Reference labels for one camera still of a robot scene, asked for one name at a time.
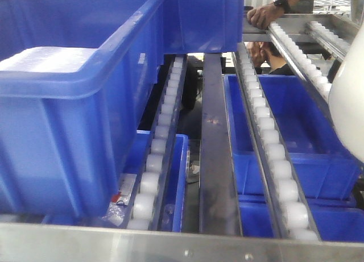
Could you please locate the large blue bin near left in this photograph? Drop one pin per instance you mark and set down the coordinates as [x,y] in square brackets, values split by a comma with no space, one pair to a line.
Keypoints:
[65,135]

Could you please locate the blue bin below right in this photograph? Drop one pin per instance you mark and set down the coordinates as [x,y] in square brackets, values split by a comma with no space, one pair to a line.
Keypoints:
[325,168]

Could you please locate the person's hand on rail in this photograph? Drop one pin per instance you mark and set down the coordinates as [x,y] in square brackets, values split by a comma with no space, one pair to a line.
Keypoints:
[261,17]

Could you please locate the white roller track middle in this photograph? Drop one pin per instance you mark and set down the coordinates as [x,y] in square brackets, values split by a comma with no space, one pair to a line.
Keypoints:
[289,210]

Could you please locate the white roller track left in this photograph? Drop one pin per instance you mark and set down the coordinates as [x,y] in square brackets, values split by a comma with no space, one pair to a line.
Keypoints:
[145,204]

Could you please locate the blue bin below left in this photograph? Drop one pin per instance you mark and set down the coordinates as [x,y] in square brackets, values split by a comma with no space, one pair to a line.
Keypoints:
[172,203]

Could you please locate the blue bin below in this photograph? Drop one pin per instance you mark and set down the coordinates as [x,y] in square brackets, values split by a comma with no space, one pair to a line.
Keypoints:
[172,203]
[325,168]

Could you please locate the steel centre beam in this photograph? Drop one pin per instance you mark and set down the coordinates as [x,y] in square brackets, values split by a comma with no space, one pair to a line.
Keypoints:
[218,210]

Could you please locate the black wristwatch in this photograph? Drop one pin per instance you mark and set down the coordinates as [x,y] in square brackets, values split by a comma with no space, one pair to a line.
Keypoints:
[283,4]

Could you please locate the person's head below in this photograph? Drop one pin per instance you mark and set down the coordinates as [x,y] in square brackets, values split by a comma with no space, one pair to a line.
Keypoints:
[261,52]

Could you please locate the white roller track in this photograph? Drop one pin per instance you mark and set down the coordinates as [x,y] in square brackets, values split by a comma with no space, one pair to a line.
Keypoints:
[298,61]
[145,204]
[289,210]

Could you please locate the white roller track right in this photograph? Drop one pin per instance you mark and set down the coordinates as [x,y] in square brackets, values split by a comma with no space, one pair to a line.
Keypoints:
[298,61]

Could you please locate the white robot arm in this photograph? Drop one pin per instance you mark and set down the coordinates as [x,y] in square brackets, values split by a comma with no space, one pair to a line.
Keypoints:
[346,94]

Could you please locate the blue bin rear centre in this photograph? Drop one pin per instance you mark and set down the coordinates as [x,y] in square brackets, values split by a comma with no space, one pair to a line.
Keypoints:
[202,26]

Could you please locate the steel front rail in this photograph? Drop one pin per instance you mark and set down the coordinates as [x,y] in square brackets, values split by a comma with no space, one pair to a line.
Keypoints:
[25,239]

